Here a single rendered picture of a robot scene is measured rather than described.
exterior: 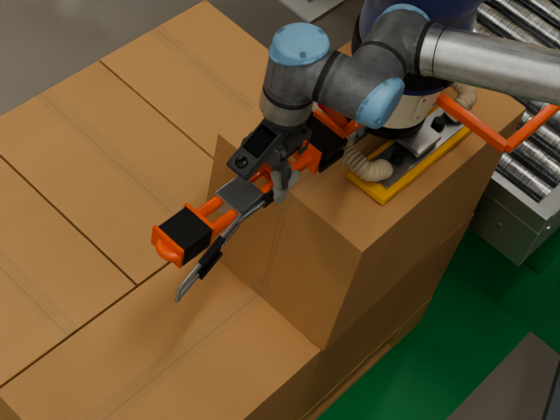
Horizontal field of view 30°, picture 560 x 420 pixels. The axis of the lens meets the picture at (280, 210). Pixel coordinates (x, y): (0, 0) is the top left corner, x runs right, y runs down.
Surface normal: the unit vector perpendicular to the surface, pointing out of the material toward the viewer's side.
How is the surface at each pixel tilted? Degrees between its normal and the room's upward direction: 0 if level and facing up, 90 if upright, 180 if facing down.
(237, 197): 0
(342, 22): 0
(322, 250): 90
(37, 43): 0
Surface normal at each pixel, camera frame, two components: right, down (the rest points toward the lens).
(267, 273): -0.66, 0.52
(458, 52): -0.39, -0.04
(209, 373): 0.16, -0.60
